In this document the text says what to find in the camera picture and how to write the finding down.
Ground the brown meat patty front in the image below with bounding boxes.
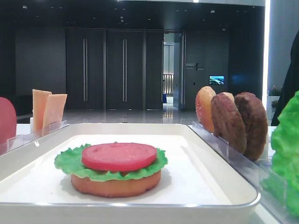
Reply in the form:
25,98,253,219
211,93,247,154

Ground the brown meat patty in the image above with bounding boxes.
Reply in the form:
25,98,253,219
235,92,268,161
211,93,247,154

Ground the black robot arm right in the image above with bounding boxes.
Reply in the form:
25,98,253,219
271,32,299,126

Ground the red tomato slice on stack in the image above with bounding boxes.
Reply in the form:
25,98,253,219
81,143,157,172

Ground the green lettuce leaf on bun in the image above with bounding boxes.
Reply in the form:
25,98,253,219
54,144,168,182

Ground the orange cheese slice front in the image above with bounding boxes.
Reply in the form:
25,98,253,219
42,94,67,136

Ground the orange cheese slice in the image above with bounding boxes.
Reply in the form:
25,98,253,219
42,94,67,136
32,89,52,132

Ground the brown meat patty rear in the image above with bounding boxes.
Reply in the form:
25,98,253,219
235,92,268,161

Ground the orange cheese slice rear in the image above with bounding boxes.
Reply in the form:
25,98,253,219
32,89,52,132

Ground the green lettuce leaf standing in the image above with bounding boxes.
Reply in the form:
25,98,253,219
261,90,299,218

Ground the red tomato slice standing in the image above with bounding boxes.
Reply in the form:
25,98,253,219
0,97,17,144

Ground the sesame bun top far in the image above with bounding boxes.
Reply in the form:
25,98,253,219
195,86,216,133

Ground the sesame bun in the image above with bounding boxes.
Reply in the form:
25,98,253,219
195,86,216,133
223,92,235,102

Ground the dark double door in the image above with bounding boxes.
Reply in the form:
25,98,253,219
66,28,164,110

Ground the bottom bun slice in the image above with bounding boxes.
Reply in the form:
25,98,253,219
71,171,161,198

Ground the sesame bun top near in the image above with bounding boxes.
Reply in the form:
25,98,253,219
223,92,235,102

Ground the white rectangular tray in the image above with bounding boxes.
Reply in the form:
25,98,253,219
0,124,261,224

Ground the potted flower plant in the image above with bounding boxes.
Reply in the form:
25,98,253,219
267,86,281,120

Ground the wall monitor screen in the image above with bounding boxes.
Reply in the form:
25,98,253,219
209,76,224,85

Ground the clear acrylic rail left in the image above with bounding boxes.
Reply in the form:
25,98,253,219
0,120,68,155

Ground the clear acrylic rail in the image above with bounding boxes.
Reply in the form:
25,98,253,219
192,121,299,224
0,120,68,155

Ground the clear acrylic rail right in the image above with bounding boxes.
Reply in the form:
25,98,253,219
192,121,299,224

